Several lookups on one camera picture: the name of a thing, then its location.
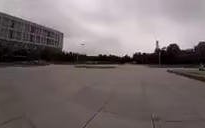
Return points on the low round raised bed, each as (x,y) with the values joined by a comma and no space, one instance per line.
(95,66)

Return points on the street lamp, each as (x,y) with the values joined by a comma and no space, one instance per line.
(82,43)

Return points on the grey concrete plaza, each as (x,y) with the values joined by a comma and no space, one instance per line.
(106,96)

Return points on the pale pole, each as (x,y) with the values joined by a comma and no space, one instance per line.
(159,58)

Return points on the distant slim tower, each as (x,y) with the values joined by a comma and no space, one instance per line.
(157,45)

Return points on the row of dark trees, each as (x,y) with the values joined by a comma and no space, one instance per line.
(176,55)

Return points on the long flat-roofed pale building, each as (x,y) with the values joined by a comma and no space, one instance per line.
(20,33)

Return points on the raised kerbed grass bed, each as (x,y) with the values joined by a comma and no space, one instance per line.
(196,75)

